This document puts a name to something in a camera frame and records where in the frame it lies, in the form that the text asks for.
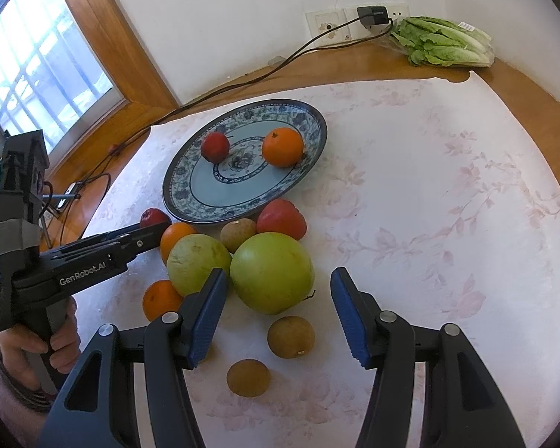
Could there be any small white adapter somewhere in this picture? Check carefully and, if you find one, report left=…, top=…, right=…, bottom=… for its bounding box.
left=51, top=181, right=82, bottom=211

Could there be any black charger plug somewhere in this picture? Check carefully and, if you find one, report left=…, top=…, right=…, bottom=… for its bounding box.
left=357, top=6, right=389, bottom=27

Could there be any white floral table mat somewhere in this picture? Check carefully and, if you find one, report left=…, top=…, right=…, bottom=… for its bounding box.
left=91, top=69, right=560, bottom=448

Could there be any red pomegranate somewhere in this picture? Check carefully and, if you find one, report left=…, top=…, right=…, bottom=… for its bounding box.
left=200, top=131, right=231, bottom=163
left=140, top=208, right=172, bottom=230
left=256, top=198, right=307, bottom=240

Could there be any small green pomelo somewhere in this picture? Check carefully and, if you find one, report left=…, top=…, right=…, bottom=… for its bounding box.
left=167, top=234, right=233, bottom=297

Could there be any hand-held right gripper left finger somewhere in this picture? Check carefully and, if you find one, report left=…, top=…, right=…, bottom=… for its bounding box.
left=37, top=267, right=229, bottom=448

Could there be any brown kiwi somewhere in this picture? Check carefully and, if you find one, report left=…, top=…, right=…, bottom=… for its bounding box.
left=227, top=358, right=271, bottom=395
left=267, top=315, right=316, bottom=359
left=220, top=218, right=257, bottom=253

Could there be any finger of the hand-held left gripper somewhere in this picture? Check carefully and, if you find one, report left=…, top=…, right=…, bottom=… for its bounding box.
left=116, top=221, right=172, bottom=264

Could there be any blue floral ceramic plate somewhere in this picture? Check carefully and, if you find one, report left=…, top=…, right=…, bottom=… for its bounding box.
left=162, top=98, right=328, bottom=225

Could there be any large green apple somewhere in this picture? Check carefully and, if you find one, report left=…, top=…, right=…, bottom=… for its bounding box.
left=230, top=232, right=315, bottom=315

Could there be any window with bars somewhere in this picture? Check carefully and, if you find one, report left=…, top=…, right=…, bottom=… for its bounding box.
left=0, top=0, right=127, bottom=206

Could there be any black power cable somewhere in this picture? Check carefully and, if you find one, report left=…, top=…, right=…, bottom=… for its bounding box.
left=37, top=14, right=395, bottom=249

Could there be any romaine lettuce in bag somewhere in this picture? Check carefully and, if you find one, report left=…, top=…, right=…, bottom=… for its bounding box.
left=389, top=16, right=495, bottom=68

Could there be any person's left hand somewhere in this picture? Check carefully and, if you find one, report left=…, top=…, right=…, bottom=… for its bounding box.
left=0, top=296, right=81, bottom=393

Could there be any white power wall socket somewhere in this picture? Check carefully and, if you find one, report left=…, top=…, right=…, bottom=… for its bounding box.
left=345, top=4, right=410, bottom=38

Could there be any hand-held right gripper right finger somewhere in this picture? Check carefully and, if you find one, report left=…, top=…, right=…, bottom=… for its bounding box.
left=330, top=267, right=528, bottom=448

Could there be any white antenna wall socket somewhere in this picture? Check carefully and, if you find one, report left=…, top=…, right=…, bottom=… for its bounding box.
left=305, top=9, right=351, bottom=48

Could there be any orange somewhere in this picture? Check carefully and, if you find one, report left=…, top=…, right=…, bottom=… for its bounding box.
left=262, top=127, right=305, bottom=168
left=143, top=280, right=185, bottom=322
left=161, top=222, right=199, bottom=264

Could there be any wooden window frame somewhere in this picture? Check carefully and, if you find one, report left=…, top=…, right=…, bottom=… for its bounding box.
left=42, top=0, right=183, bottom=183

